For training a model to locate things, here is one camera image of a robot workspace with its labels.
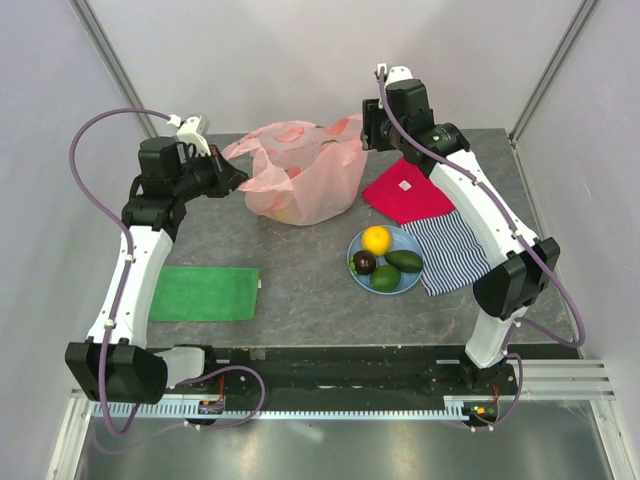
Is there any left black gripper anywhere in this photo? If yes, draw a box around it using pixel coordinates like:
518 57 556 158
171 144 248 202

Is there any pink plastic bag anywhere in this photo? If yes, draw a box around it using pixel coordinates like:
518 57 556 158
222 114 367 226

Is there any yellow lemon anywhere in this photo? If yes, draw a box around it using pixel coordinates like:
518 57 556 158
361 225 392 256

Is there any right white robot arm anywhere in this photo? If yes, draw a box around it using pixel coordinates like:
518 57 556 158
362 69 560 394

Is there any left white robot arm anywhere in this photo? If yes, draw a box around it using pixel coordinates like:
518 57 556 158
65 134 248 404

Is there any red folded t-shirt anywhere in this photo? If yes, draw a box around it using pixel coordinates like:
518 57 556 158
362 158 455 225

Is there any dark mangosteen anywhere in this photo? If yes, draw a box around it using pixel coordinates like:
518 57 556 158
349 250 377 275

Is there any green avocado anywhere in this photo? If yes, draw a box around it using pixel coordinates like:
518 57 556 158
384 250 424 273

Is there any green towel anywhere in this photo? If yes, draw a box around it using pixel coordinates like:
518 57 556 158
149 266 260 323

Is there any green lime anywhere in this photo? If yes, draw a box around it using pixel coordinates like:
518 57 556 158
370 265 402 293

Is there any blue white striped cloth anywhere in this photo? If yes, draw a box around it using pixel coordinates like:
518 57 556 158
401 210 491 297

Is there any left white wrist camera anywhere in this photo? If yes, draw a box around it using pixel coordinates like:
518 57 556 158
166 114 211 156

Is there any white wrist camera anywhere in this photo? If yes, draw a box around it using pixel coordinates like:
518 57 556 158
166 114 211 156
375 63 413 86

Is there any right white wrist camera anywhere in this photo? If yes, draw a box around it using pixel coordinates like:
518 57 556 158
375 63 413 86

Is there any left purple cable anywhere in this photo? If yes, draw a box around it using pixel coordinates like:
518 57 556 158
68 107 181 439

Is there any left aluminium frame post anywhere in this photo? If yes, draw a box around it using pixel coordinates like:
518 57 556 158
69 0 145 109

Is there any aluminium frame post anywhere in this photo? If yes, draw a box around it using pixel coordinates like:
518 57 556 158
69 0 145 109
508 0 600 148

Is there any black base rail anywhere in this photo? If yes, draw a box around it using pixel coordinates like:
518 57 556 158
162 343 521 401

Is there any right aluminium frame post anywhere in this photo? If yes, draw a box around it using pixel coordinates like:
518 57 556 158
508 0 600 148

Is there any white slotted cable duct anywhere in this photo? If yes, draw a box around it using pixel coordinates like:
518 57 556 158
92 397 501 422

